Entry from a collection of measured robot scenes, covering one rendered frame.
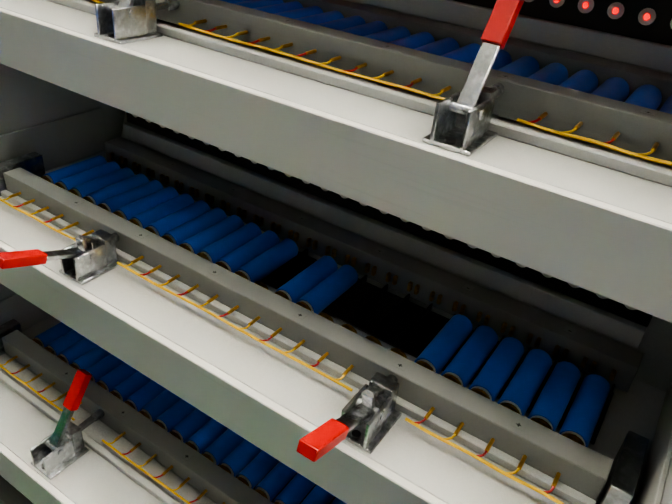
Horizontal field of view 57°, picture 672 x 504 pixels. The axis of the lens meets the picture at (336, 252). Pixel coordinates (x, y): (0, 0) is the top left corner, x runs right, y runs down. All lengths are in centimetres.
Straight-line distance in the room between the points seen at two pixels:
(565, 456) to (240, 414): 21
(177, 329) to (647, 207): 32
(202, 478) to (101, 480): 9
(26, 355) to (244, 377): 33
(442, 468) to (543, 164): 19
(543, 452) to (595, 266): 13
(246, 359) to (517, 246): 21
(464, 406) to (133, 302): 26
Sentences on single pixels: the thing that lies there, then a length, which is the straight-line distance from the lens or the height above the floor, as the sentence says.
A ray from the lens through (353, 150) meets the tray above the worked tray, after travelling 36.
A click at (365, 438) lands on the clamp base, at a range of 39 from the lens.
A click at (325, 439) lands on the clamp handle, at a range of 34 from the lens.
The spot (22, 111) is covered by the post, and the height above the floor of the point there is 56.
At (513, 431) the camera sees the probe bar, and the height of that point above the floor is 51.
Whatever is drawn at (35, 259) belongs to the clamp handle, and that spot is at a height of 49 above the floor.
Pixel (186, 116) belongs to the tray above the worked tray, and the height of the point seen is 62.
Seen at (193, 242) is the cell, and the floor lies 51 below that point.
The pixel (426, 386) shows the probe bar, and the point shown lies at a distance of 41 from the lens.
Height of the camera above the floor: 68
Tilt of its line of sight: 16 degrees down
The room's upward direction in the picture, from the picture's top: 16 degrees clockwise
